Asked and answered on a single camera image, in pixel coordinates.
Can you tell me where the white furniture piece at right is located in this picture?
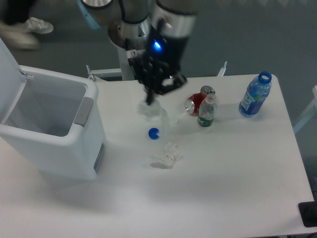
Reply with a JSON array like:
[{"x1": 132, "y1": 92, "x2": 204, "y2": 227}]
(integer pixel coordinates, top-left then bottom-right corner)
[{"x1": 293, "y1": 85, "x2": 317, "y2": 134}]

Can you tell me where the white trash bin lid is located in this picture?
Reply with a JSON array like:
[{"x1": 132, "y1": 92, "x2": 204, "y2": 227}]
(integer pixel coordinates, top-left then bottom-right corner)
[{"x1": 0, "y1": 39, "x2": 34, "y2": 123}]

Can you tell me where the clear plastic bottle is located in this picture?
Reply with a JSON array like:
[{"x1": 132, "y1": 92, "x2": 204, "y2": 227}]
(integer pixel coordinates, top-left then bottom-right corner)
[{"x1": 137, "y1": 99, "x2": 171, "y2": 145}]

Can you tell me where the crushed red soda can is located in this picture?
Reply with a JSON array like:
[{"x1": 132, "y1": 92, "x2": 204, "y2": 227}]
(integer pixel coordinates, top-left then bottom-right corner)
[{"x1": 184, "y1": 85, "x2": 215, "y2": 116}]

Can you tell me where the crumpled white paper ball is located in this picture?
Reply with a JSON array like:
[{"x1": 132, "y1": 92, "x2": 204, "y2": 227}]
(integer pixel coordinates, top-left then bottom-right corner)
[{"x1": 150, "y1": 142, "x2": 181, "y2": 169}]

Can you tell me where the person's blurred white sneaker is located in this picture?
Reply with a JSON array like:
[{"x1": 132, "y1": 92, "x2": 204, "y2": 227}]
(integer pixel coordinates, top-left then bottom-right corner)
[{"x1": 0, "y1": 22, "x2": 39, "y2": 50}]

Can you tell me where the black device at table edge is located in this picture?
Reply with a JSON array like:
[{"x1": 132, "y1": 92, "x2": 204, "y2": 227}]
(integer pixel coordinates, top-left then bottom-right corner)
[{"x1": 298, "y1": 201, "x2": 317, "y2": 228}]

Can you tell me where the small clear green-label bottle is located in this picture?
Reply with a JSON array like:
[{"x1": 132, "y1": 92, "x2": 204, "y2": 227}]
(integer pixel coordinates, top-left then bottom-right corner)
[{"x1": 198, "y1": 93, "x2": 216, "y2": 127}]

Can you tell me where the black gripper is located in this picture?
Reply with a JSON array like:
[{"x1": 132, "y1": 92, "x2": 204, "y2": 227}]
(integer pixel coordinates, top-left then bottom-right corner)
[{"x1": 129, "y1": 18, "x2": 189, "y2": 105}]

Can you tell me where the white metal base frame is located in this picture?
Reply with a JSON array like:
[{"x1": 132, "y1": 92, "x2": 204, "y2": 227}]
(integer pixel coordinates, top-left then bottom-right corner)
[{"x1": 86, "y1": 61, "x2": 228, "y2": 82}]

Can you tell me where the person's dark trouser leg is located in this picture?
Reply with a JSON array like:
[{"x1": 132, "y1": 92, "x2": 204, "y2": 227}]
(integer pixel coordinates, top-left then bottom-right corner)
[{"x1": 3, "y1": 0, "x2": 37, "y2": 25}]

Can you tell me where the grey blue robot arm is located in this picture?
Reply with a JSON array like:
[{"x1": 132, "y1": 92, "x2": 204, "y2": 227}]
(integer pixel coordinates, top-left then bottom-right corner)
[{"x1": 78, "y1": 0, "x2": 201, "y2": 105}]

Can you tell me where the white trash bin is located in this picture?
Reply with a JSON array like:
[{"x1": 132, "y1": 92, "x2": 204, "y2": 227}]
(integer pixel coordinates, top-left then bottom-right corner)
[{"x1": 0, "y1": 66, "x2": 106, "y2": 180}]

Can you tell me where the blue bottle cap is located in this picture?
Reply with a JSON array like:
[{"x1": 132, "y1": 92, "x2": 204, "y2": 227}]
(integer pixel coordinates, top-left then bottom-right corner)
[{"x1": 148, "y1": 127, "x2": 160, "y2": 140}]

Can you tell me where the blue plastic drink bottle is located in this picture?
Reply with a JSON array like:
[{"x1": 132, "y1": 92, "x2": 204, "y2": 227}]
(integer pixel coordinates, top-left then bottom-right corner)
[{"x1": 239, "y1": 71, "x2": 272, "y2": 117}]

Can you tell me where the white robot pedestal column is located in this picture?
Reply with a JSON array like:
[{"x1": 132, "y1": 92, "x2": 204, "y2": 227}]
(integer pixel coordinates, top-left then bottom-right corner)
[{"x1": 107, "y1": 19, "x2": 154, "y2": 81}]

